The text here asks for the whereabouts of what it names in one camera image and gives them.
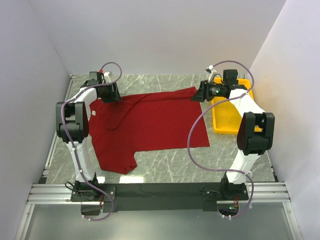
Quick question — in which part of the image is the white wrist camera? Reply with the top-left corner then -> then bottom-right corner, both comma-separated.
205,65 -> 218,84
99,69 -> 113,84

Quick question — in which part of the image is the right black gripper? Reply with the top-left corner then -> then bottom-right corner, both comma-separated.
190,79 -> 226,103

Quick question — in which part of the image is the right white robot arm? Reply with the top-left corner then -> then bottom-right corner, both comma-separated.
191,66 -> 275,200

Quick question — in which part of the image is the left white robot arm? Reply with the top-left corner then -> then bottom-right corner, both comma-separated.
55,69 -> 122,202

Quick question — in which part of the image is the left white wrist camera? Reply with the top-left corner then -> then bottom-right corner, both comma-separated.
99,69 -> 113,84

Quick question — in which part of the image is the red t shirt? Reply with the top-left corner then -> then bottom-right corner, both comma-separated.
89,87 -> 210,174

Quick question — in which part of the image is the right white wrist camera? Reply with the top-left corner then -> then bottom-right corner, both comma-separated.
205,65 -> 218,84

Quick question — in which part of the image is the aluminium frame rail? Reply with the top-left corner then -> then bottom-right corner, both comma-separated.
26,182 -> 291,205

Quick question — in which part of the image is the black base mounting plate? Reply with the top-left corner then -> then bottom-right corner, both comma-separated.
70,180 -> 249,213

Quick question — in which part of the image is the yellow plastic tray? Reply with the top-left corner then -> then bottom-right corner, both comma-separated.
211,77 -> 264,135

